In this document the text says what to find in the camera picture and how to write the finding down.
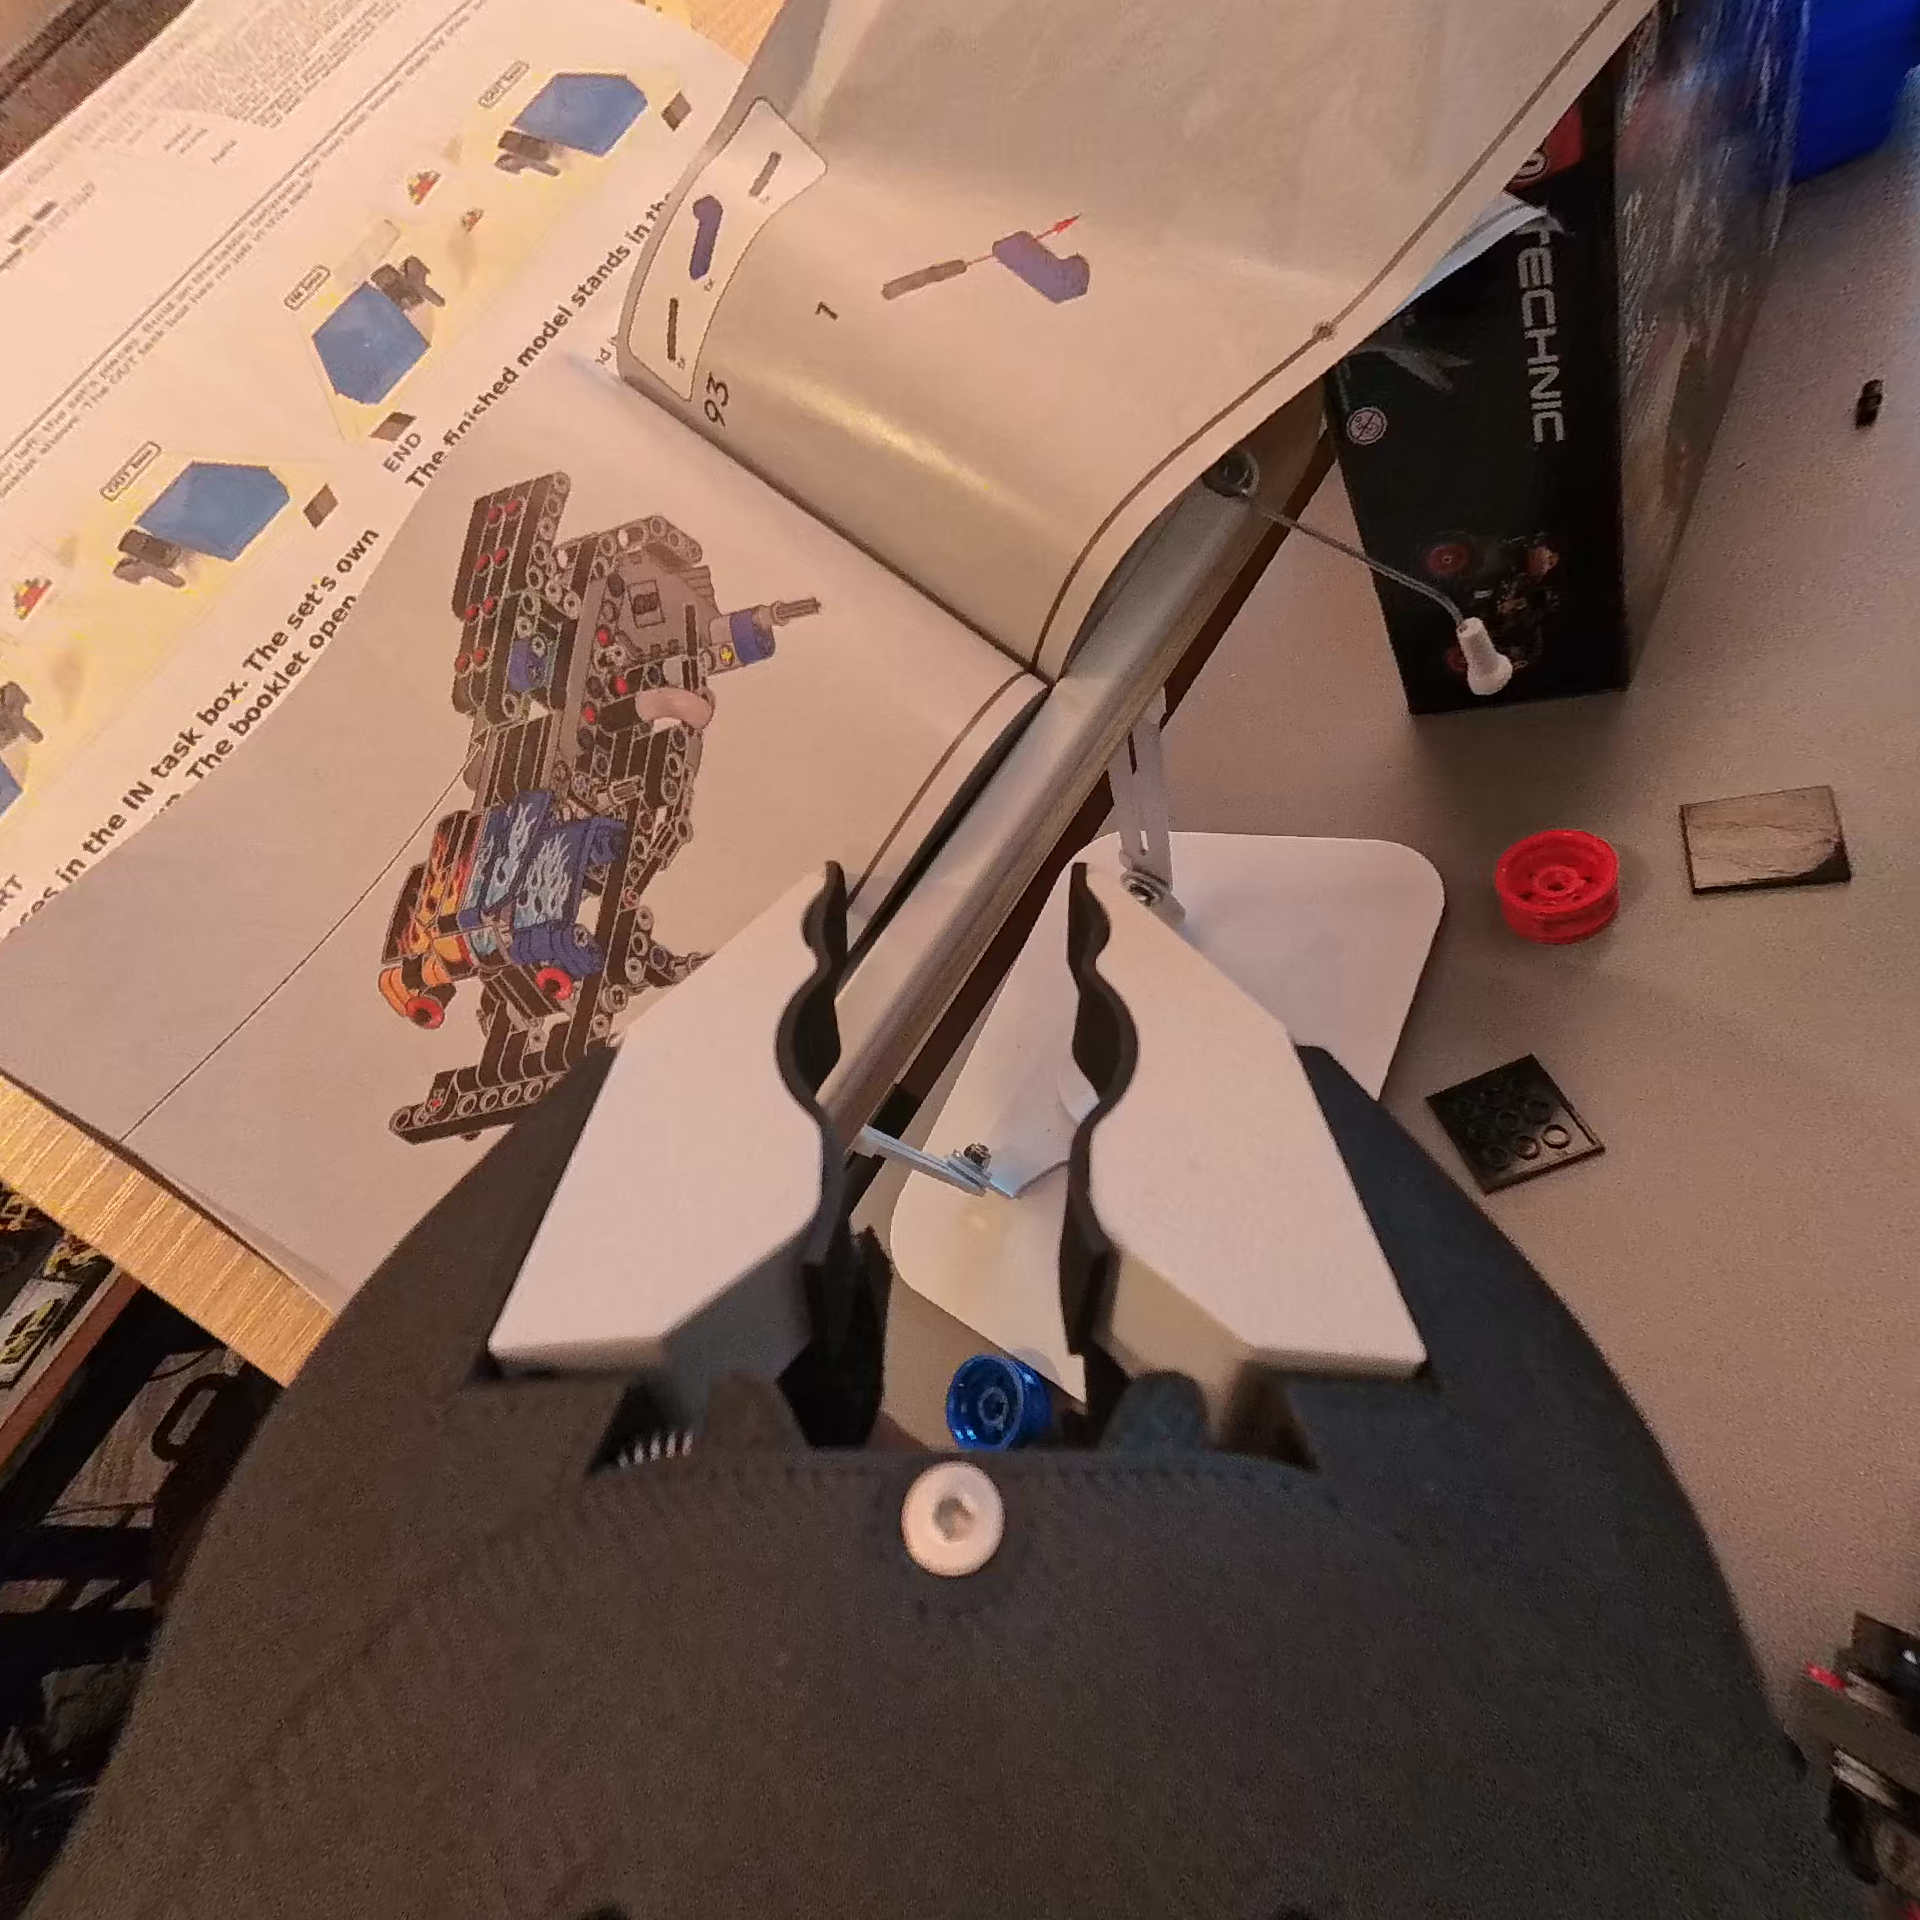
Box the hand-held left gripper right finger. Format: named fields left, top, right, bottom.
left=1057, top=862, right=1427, bottom=1448

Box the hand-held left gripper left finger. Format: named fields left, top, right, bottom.
left=488, top=862, right=893, bottom=1448

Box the instruction booklet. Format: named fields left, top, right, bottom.
left=0, top=0, right=1666, bottom=1306

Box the grey desk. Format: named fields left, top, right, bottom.
left=877, top=88, right=1920, bottom=1801

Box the black studded square plate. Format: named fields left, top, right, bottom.
left=1425, top=1056, right=1605, bottom=1192

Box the white book stand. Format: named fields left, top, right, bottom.
left=0, top=358, right=1509, bottom=1404

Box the blue wheel rim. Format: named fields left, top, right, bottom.
left=945, top=1352, right=1058, bottom=1453

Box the red wheel rim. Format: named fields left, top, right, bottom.
left=1495, top=828, right=1623, bottom=943

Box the black smooth square tile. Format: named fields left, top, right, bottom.
left=1680, top=786, right=1855, bottom=893

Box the dark toy set box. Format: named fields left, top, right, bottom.
left=1319, top=0, right=1801, bottom=712

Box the large printed instruction sheet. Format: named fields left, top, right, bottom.
left=0, top=0, right=789, bottom=945

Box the blue storage bin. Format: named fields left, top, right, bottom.
left=1793, top=0, right=1920, bottom=182

